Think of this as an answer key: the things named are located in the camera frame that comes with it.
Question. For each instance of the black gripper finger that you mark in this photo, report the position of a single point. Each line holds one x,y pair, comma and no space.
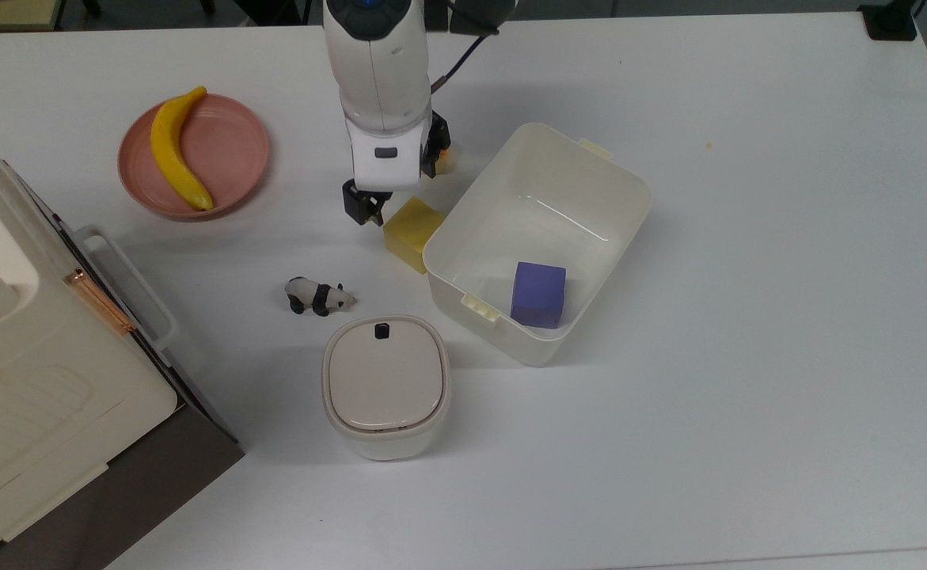
362,204
435,141

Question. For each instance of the yellow cube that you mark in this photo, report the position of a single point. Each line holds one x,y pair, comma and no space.
412,229

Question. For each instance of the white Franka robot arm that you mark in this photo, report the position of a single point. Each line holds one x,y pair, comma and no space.
380,71

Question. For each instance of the cream plastic open box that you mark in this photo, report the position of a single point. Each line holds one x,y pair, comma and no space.
542,182

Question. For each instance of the purple cube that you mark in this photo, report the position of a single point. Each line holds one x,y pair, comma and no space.
538,294

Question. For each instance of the small panda figurine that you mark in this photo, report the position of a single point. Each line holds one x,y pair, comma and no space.
317,295

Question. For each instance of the pink round plate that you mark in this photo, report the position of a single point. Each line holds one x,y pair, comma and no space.
229,150

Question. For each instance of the beige lidded trash can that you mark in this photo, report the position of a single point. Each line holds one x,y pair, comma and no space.
385,384

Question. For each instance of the yellow toy banana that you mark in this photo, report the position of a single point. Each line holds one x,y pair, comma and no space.
166,150

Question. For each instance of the copper latch strip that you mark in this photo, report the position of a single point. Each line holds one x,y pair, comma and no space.
99,301

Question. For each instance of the tan wooden board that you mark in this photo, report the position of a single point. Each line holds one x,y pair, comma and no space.
4,12

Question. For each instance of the black table clamp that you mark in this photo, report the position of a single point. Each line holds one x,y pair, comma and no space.
889,20

